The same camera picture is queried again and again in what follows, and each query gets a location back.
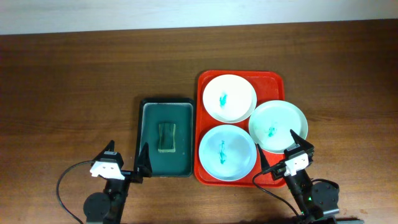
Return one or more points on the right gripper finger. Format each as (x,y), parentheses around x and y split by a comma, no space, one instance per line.
(264,163)
(303,144)

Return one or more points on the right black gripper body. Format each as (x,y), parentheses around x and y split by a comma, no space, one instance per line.
(278,173)

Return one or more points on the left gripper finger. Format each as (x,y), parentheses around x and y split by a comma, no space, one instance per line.
(107,152)
(144,167)

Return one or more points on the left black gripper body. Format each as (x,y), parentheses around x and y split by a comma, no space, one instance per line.
(133,177)

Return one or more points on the light green plate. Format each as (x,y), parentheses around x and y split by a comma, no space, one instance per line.
(270,125)

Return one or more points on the light blue plate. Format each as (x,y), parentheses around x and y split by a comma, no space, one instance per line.
(227,153)

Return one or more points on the green yellow sponge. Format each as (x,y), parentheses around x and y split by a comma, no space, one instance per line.
(166,137)

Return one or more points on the white plate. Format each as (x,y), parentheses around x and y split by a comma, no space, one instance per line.
(229,98)

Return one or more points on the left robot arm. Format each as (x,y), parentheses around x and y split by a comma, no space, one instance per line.
(107,206)

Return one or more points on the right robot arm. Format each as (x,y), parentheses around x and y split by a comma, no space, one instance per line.
(317,199)

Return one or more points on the dark green water tray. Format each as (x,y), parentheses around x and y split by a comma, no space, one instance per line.
(180,111)

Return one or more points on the red plastic tray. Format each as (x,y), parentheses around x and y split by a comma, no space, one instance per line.
(267,85)

